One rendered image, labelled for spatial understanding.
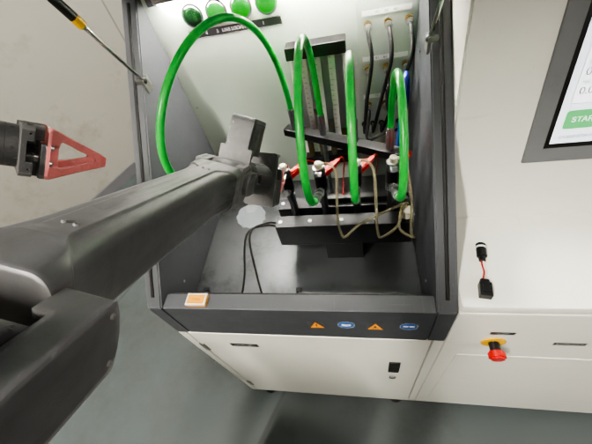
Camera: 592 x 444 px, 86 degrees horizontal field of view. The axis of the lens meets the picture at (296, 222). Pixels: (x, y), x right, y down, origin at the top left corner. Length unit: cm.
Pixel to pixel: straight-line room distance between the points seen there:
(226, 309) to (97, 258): 60
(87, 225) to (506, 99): 67
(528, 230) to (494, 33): 40
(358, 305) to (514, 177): 42
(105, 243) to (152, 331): 187
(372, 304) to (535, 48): 53
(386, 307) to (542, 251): 33
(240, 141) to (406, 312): 47
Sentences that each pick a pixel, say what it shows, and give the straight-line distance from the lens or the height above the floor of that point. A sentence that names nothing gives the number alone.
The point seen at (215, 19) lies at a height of 143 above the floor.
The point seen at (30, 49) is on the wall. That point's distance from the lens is 281.
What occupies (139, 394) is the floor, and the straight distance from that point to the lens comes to 197.
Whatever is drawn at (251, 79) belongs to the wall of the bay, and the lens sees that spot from 94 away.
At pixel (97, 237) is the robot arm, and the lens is 20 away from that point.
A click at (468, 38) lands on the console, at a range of 67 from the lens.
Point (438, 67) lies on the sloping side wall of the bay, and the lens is 72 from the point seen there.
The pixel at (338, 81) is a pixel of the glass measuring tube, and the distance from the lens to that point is 88.
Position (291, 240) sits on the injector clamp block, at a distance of 85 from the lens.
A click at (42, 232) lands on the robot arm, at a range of 20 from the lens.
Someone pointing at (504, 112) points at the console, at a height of 121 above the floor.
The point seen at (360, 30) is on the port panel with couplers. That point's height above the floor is 129.
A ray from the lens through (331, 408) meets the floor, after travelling 162.
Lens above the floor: 160
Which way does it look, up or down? 49 degrees down
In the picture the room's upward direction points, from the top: 17 degrees counter-clockwise
